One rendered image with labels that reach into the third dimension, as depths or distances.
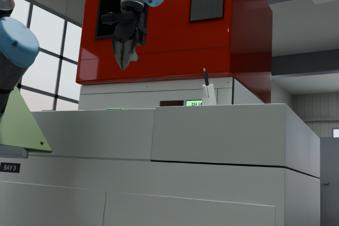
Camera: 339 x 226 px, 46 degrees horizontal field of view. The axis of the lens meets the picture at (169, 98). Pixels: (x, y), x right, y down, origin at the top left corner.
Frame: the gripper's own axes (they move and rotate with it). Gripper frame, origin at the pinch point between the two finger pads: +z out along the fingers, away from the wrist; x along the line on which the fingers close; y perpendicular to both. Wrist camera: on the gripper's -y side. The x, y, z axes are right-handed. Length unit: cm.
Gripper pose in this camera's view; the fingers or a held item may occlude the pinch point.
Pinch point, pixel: (122, 64)
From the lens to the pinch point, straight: 123.5
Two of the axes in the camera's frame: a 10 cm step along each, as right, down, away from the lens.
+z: -0.7, 9.8, -2.0
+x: -8.9, 0.3, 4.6
